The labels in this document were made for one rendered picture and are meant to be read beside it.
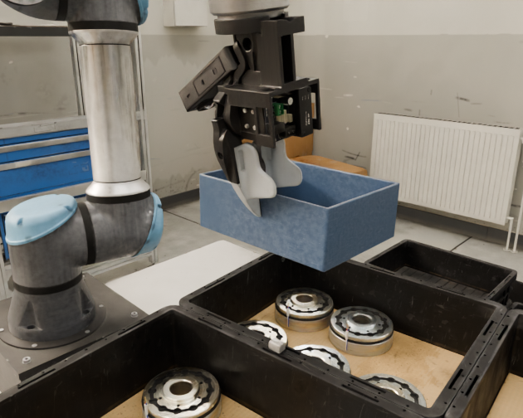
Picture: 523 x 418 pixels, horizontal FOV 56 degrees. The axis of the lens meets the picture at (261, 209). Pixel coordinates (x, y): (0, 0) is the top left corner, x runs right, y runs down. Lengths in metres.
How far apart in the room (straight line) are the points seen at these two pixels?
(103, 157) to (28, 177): 1.64
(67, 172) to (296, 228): 2.15
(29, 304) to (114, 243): 0.18
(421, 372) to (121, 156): 0.61
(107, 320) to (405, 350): 0.54
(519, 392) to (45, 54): 3.14
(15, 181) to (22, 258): 1.62
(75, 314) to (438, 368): 0.62
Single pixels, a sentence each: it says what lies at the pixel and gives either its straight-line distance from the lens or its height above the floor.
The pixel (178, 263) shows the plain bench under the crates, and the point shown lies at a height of 0.70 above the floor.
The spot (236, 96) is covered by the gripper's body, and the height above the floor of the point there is 1.25.
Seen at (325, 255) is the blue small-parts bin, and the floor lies 1.09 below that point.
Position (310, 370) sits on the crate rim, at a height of 0.93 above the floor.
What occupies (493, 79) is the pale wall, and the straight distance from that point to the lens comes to 3.52.
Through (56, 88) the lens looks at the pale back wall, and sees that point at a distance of 3.50.
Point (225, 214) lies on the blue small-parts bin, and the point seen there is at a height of 1.10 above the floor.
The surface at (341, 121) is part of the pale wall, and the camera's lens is 4.08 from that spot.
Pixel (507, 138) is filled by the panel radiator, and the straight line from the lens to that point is 3.40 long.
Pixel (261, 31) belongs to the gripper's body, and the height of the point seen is 1.31.
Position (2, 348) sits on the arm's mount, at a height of 0.80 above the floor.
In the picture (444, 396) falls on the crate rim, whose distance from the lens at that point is 0.62.
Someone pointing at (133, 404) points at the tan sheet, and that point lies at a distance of 0.75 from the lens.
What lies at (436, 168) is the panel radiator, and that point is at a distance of 3.61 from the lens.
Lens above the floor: 1.30
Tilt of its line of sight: 19 degrees down
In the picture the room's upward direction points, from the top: straight up
